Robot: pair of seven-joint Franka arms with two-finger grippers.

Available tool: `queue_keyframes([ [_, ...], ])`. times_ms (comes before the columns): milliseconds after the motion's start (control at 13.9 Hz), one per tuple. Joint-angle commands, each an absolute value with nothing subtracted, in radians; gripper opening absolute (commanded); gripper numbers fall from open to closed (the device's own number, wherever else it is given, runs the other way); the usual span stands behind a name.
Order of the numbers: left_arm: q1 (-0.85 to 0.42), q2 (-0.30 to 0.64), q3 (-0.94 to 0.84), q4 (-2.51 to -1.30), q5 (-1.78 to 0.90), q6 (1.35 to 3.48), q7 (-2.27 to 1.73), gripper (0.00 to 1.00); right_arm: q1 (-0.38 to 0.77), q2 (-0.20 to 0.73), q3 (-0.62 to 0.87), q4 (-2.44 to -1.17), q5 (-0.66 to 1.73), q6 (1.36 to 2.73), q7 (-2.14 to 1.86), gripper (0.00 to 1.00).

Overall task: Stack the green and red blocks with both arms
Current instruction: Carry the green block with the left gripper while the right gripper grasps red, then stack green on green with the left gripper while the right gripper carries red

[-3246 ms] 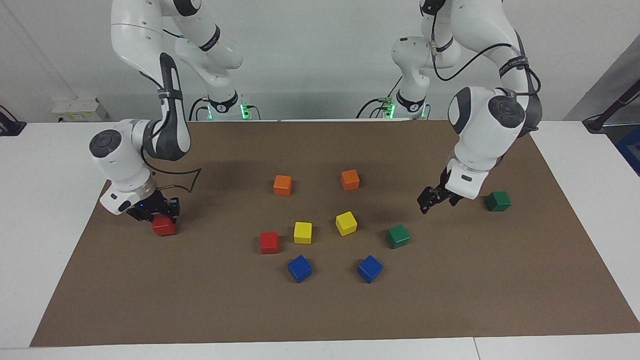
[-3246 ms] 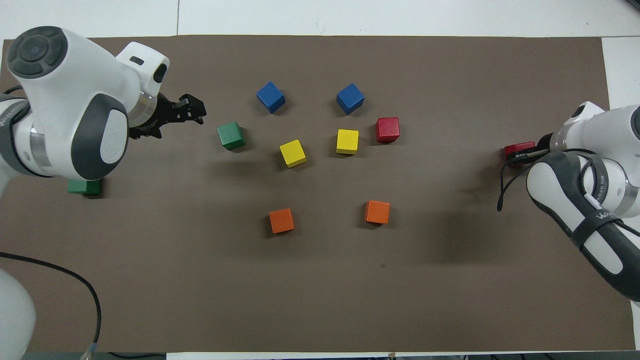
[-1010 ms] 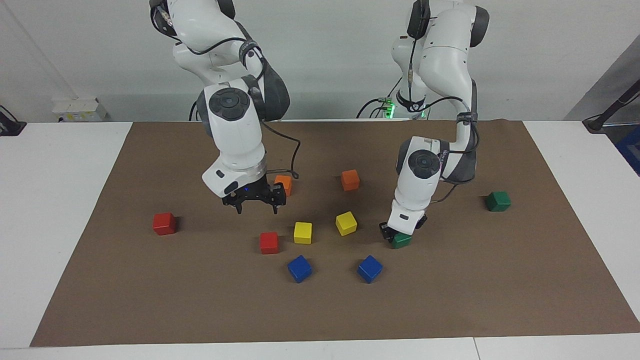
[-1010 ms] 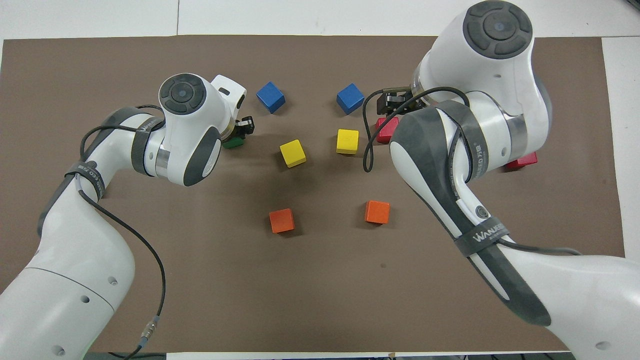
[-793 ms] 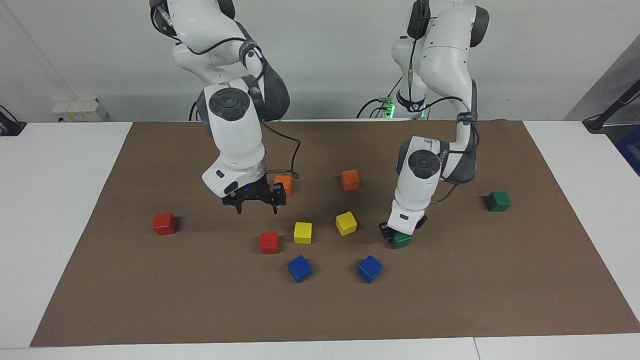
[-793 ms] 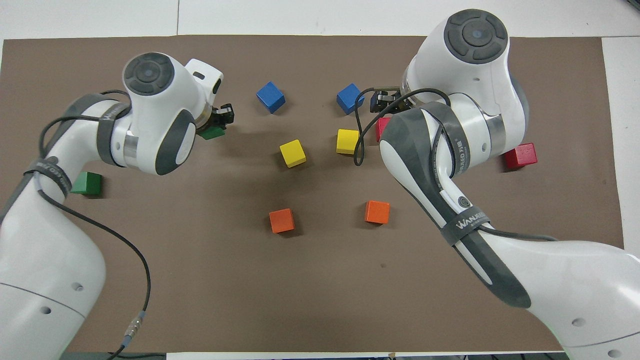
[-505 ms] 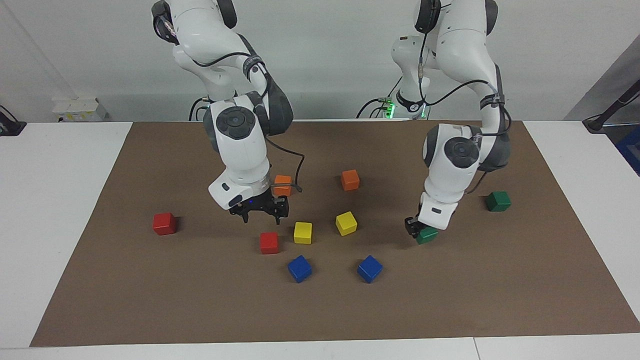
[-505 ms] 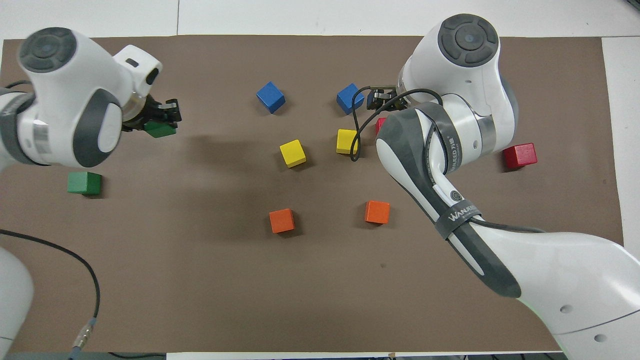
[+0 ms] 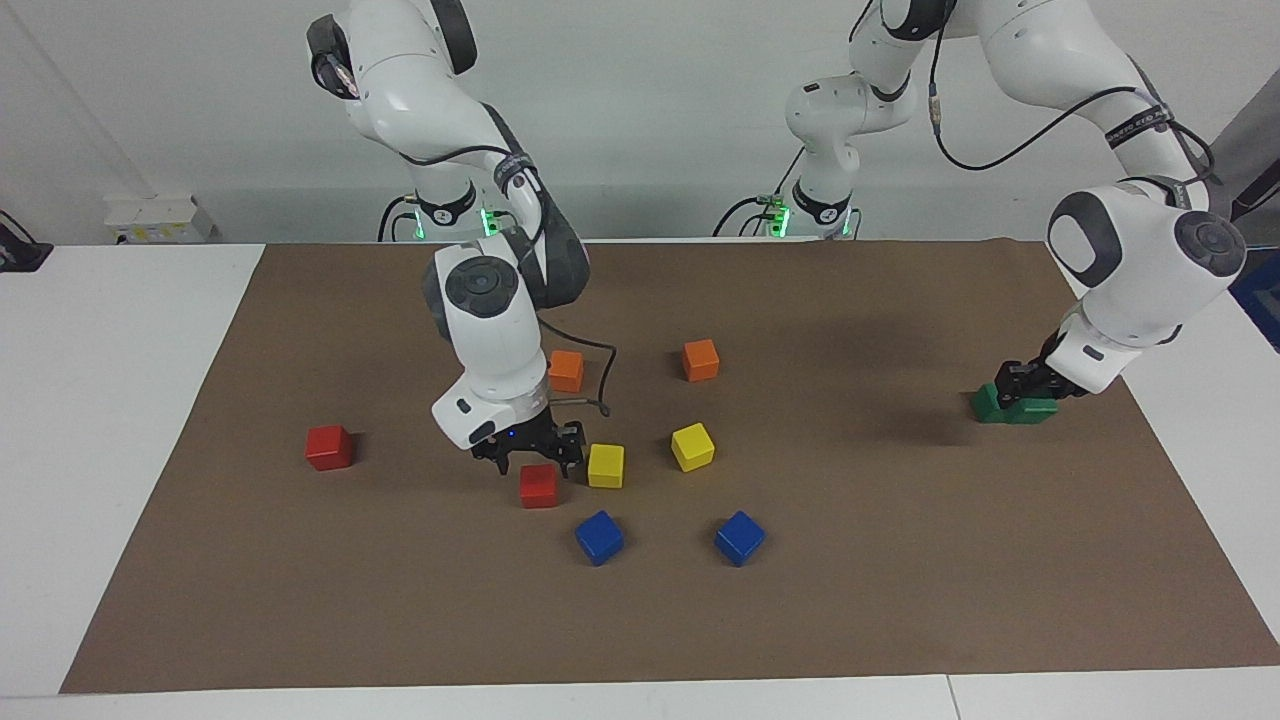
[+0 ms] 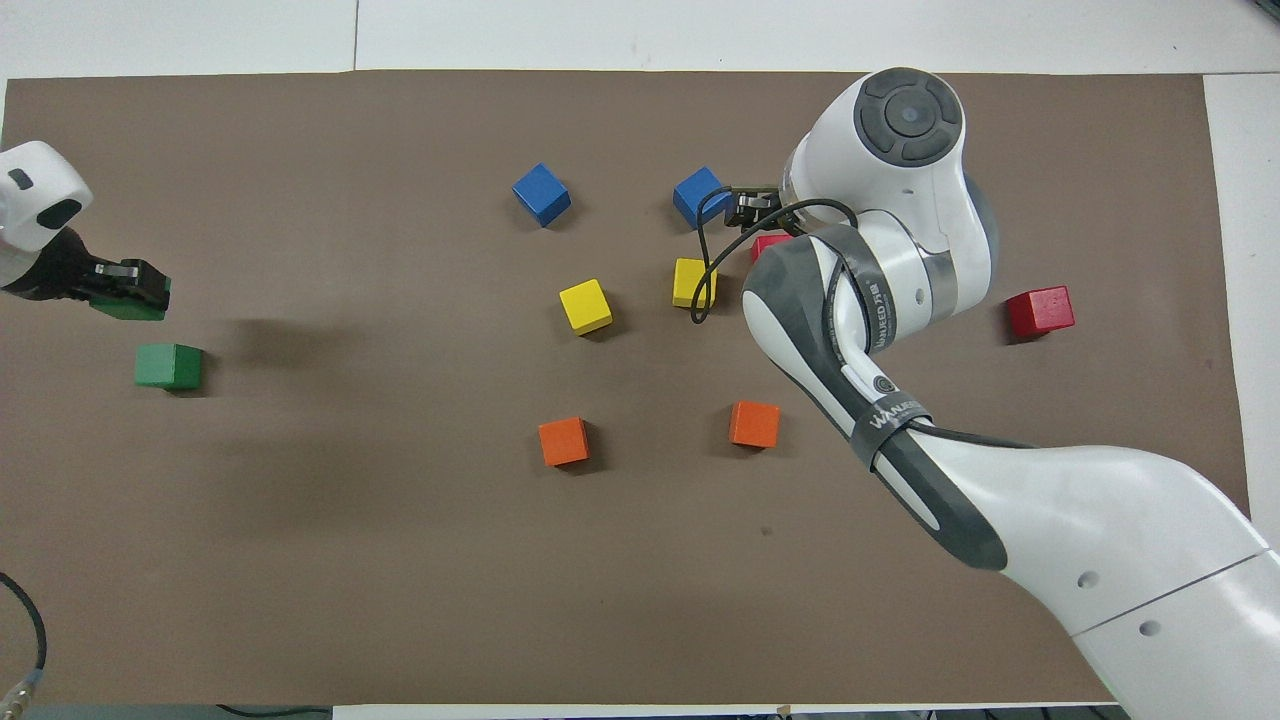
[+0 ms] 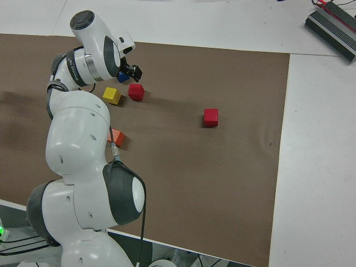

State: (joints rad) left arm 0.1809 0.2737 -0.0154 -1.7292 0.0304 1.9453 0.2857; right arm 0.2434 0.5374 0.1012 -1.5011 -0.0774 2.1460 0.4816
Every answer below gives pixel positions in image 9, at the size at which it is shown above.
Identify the red wooden cube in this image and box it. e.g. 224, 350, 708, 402
518, 463, 560, 510
304, 424, 355, 472

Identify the yellow wooden cube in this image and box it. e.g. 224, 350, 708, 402
586, 443, 626, 490
670, 421, 717, 474

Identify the blue wooden cube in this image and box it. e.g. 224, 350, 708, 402
713, 509, 767, 568
574, 509, 626, 568

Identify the brown paper table mat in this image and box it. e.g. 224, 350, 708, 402
60, 238, 1280, 694

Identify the blue crate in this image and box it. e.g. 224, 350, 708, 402
1230, 250, 1280, 353

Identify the black tripod stand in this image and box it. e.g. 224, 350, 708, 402
1232, 183, 1280, 223

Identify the white power strip box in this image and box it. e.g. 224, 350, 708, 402
105, 195, 216, 245

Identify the black stand foot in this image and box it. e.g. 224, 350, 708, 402
0, 210, 53, 273

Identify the black base power cable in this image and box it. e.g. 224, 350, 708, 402
712, 148, 806, 239
378, 195, 419, 243

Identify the black left arm gripper cable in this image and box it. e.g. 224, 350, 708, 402
930, 0, 1216, 186

